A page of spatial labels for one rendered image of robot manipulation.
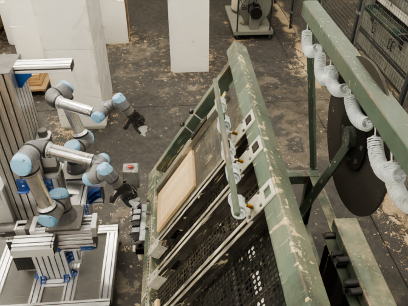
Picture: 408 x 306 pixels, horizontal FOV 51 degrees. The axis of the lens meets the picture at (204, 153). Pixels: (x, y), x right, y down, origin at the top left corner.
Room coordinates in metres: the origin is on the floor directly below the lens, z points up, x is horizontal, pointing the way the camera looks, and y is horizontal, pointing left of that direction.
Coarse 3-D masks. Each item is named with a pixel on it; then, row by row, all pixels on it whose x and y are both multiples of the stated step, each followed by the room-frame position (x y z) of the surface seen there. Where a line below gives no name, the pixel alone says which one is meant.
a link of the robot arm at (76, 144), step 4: (72, 140) 2.53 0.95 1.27; (76, 140) 2.53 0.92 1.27; (64, 144) 2.49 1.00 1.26; (68, 144) 2.48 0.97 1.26; (72, 144) 2.48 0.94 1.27; (76, 144) 2.48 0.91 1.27; (80, 144) 2.51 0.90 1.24; (72, 148) 2.45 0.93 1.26; (76, 148) 2.45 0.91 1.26; (80, 148) 2.49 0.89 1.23; (84, 148) 2.52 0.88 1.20
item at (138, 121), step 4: (136, 112) 2.46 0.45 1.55; (128, 116) 2.44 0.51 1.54; (132, 116) 2.48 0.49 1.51; (136, 116) 2.46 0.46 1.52; (140, 116) 2.48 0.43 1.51; (132, 120) 2.46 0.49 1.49; (136, 120) 2.45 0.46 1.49; (140, 120) 2.44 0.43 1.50; (144, 120) 2.49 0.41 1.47; (132, 124) 2.44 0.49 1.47; (136, 124) 2.45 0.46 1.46; (140, 124) 2.45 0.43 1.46; (144, 124) 2.44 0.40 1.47
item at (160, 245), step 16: (240, 128) 1.83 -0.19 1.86; (240, 144) 1.80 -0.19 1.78; (224, 160) 1.83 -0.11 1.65; (208, 176) 1.84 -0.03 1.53; (224, 176) 1.79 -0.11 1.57; (208, 192) 1.79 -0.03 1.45; (192, 208) 1.78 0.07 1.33; (176, 224) 1.78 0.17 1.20; (160, 240) 1.78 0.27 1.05; (160, 256) 1.77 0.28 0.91
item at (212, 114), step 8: (224, 96) 2.44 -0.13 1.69; (216, 112) 2.43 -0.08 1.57; (208, 120) 2.43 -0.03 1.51; (200, 136) 2.42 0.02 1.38; (192, 144) 2.42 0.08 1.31; (184, 152) 2.42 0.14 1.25; (176, 160) 2.43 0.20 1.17; (168, 168) 2.45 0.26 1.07; (176, 168) 2.41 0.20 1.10; (168, 176) 2.41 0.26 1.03; (160, 184) 2.41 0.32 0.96
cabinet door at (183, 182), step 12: (192, 156) 2.31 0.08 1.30; (180, 168) 2.33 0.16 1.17; (192, 168) 2.18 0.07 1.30; (168, 180) 2.37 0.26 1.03; (180, 180) 2.21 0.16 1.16; (192, 180) 2.06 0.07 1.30; (168, 192) 2.24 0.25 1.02; (180, 192) 2.09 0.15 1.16; (168, 204) 2.13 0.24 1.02; (180, 204) 2.00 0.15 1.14; (168, 216) 2.01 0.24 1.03
